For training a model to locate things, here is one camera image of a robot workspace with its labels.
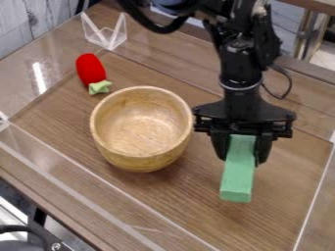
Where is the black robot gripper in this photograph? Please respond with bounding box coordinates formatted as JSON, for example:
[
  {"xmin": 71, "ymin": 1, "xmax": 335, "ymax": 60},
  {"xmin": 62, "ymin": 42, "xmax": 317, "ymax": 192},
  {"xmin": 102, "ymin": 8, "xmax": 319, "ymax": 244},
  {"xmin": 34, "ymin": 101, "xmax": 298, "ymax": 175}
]
[{"xmin": 192, "ymin": 86, "xmax": 297, "ymax": 166}]

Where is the green foam block stick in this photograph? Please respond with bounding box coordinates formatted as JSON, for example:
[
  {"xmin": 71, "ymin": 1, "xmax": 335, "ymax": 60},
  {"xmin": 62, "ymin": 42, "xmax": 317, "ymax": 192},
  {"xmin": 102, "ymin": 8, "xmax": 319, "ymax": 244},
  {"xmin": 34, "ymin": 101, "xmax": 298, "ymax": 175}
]
[{"xmin": 220, "ymin": 135, "xmax": 255, "ymax": 203}]

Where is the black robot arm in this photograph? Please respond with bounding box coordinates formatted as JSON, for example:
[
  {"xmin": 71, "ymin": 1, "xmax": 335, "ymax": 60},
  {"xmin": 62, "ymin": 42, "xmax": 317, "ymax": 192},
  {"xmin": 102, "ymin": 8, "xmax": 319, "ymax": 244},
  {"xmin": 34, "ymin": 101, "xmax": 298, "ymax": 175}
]
[{"xmin": 116, "ymin": 0, "xmax": 297, "ymax": 165}]

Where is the brown wooden bowl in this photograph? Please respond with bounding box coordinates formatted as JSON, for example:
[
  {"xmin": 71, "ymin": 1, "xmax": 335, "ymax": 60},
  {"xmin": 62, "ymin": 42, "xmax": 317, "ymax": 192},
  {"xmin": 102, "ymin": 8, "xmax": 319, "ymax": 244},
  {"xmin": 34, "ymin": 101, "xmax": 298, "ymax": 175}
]
[{"xmin": 91, "ymin": 86, "xmax": 192, "ymax": 173}]

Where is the wooden chair in background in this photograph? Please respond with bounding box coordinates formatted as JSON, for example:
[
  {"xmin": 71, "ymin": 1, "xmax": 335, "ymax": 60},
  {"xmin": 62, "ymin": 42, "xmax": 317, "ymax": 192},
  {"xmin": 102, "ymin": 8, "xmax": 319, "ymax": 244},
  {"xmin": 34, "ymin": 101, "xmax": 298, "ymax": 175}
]
[{"xmin": 279, "ymin": 0, "xmax": 335, "ymax": 61}]

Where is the red plush strawberry toy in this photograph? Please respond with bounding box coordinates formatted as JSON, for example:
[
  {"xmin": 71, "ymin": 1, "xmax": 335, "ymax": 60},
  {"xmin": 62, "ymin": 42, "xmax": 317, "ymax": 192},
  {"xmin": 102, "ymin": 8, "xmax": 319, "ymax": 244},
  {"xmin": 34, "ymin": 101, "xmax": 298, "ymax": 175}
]
[{"xmin": 76, "ymin": 53, "xmax": 111, "ymax": 95}]

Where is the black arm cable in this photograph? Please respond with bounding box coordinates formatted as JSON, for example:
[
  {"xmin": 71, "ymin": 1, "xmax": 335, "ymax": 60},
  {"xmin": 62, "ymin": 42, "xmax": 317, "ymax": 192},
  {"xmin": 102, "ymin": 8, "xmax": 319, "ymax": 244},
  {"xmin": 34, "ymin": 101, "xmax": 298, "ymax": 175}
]
[{"xmin": 261, "ymin": 63, "xmax": 294, "ymax": 101}]

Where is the black cable under table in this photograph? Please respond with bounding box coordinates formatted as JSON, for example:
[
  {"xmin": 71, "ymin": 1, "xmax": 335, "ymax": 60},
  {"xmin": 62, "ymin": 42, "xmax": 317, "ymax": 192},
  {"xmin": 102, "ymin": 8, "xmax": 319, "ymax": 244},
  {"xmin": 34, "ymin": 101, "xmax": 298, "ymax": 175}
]
[{"xmin": 0, "ymin": 224, "xmax": 44, "ymax": 251}]

